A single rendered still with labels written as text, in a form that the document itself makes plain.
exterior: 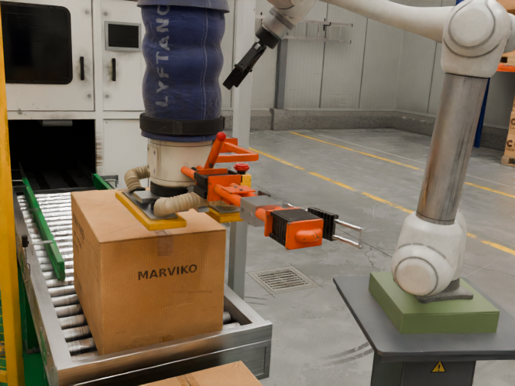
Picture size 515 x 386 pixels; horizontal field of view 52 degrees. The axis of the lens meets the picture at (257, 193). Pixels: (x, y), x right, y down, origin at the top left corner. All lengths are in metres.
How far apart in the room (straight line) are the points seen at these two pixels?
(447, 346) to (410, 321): 0.12
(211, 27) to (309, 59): 10.66
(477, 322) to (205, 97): 1.00
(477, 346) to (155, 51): 1.17
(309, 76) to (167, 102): 10.73
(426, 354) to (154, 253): 0.83
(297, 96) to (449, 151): 10.60
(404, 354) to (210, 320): 0.65
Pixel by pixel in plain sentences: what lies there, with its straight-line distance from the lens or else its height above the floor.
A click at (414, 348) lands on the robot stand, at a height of 0.75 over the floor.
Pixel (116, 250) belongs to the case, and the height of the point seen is 0.92.
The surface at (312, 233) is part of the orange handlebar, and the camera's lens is 0.92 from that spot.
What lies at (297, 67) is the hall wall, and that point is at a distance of 11.87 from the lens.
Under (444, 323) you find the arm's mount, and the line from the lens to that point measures 1.64.
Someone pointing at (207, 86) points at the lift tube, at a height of 1.41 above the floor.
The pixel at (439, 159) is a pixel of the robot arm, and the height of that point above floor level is 1.26.
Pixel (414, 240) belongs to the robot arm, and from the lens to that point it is 1.43.
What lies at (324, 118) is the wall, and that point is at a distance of 12.19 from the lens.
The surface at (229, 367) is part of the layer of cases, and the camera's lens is 1.75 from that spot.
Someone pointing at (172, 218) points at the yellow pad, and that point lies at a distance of 1.36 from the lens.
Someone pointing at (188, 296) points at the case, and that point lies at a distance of 1.75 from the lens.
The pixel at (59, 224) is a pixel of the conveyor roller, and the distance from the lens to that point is 3.14.
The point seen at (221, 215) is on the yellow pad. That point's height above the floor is 1.08.
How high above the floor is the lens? 1.49
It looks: 14 degrees down
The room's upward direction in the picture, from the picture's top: 3 degrees clockwise
